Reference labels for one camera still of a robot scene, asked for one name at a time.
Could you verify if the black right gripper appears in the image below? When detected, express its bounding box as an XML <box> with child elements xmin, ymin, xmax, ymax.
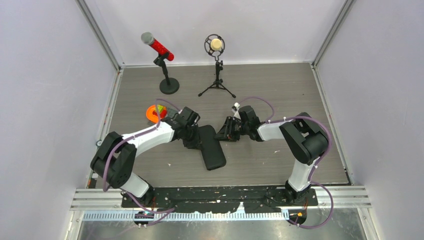
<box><xmin>215</xmin><ymin>117</ymin><xmax>250</xmax><ymax>143</ymax></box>

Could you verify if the black tool pouch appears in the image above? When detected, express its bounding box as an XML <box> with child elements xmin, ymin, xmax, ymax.
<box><xmin>198</xmin><ymin>125</ymin><xmax>227</xmax><ymax>171</ymax></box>

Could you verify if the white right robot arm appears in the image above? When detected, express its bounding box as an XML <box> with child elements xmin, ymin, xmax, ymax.
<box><xmin>215</xmin><ymin>105</ymin><xmax>332</xmax><ymax>205</ymax></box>

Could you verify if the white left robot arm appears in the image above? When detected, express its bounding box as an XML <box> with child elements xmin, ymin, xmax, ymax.
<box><xmin>90</xmin><ymin>107</ymin><xmax>201</xmax><ymax>207</ymax></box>

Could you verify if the orange curved toy slide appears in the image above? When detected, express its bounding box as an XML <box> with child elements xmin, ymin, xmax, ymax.
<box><xmin>146</xmin><ymin>105</ymin><xmax>168</xmax><ymax>124</ymax></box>

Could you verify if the black round-base microphone stand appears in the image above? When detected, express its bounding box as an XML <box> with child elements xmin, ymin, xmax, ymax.
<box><xmin>153</xmin><ymin>53</ymin><xmax>180</xmax><ymax>95</ymax></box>

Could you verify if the black tripod microphone stand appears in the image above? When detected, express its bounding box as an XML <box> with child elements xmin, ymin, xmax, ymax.
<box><xmin>197</xmin><ymin>60</ymin><xmax>236</xmax><ymax>99</ymax></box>

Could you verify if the beige condenser microphone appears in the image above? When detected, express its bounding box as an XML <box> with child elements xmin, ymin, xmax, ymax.
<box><xmin>204</xmin><ymin>34</ymin><xmax>225</xmax><ymax>56</ymax></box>

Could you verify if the red handheld microphone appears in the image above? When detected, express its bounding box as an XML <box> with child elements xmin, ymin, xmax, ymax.
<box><xmin>140</xmin><ymin>32</ymin><xmax>175</xmax><ymax>61</ymax></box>

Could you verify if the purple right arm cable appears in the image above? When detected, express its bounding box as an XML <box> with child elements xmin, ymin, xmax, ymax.
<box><xmin>233</xmin><ymin>96</ymin><xmax>335</xmax><ymax>230</ymax></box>

